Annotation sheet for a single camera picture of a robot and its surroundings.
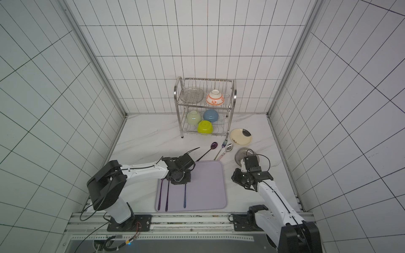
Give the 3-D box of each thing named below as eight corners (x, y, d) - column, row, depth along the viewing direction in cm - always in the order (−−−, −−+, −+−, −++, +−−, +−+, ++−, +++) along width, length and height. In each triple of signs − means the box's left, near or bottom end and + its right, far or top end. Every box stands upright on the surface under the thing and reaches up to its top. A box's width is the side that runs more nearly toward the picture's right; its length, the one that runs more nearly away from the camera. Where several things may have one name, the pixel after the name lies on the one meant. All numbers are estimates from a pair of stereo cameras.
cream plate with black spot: (231, 145, 104) (231, 143, 102) (229, 130, 112) (229, 128, 110) (253, 145, 104) (254, 143, 102) (249, 130, 112) (250, 128, 110)
